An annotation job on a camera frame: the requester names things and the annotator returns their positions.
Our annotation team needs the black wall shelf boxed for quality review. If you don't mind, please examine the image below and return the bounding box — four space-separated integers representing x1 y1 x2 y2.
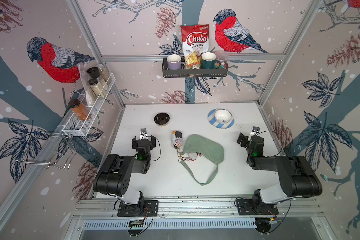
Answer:
162 58 228 78

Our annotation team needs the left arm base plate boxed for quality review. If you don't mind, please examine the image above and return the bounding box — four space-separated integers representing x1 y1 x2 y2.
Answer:
116 200 159 217

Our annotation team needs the brown spice jar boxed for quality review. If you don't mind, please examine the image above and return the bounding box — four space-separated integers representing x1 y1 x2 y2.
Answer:
97 64 110 85

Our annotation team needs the black bowl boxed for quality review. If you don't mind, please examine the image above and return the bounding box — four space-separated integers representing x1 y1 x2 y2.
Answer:
154 113 170 127

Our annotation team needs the purple mug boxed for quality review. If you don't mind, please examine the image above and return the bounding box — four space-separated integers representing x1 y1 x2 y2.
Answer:
167 54 186 70

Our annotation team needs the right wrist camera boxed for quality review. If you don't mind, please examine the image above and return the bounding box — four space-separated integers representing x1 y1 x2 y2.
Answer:
248 126 260 142

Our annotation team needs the black lid spice jar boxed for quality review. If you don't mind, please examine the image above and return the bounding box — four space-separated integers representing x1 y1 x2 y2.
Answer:
86 67 109 91

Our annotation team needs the white wire shelf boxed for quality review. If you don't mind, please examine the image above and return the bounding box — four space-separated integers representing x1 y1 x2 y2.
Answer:
62 73 116 137

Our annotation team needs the orange spice jar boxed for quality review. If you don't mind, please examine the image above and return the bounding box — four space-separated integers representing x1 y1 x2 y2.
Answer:
69 99 89 121

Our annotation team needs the white bowl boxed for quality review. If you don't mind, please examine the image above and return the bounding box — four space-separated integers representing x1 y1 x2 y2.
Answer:
215 109 232 124

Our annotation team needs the wire hook rack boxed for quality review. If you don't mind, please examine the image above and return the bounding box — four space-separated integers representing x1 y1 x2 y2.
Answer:
16 133 77 170

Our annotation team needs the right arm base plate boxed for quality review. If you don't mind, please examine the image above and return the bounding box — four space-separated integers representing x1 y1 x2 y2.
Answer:
234 198 279 216

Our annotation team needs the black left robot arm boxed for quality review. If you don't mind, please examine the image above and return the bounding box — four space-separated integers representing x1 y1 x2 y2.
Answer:
93 135 157 209

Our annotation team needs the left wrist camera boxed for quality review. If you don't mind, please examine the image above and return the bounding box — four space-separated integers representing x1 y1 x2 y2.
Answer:
140 129 148 140

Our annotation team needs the blue striped plate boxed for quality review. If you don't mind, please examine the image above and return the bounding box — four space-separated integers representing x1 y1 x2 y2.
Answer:
208 109 235 129

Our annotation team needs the green corduroy shoulder bag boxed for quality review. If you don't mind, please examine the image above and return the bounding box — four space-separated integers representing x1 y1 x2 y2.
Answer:
178 134 224 186

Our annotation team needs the glass candy jar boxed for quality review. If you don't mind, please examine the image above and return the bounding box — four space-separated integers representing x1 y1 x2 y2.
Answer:
214 51 229 69

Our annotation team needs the green mug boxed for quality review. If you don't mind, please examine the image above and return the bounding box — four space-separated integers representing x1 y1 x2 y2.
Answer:
201 52 216 70

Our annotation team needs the white spice jar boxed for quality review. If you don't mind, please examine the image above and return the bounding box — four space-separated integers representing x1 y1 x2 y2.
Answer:
89 79 106 98

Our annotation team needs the Chuba cassava chips bag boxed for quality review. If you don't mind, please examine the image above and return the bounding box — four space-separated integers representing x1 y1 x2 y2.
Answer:
181 24 210 70

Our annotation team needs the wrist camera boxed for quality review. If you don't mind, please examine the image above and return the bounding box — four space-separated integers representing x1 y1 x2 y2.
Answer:
248 126 260 142
140 129 148 140

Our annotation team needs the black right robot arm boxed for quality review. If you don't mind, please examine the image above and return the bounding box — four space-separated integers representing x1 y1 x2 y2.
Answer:
237 133 323 207

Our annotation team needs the plush keychain decoration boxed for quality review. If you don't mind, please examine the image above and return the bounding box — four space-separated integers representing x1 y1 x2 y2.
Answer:
171 131 202 162

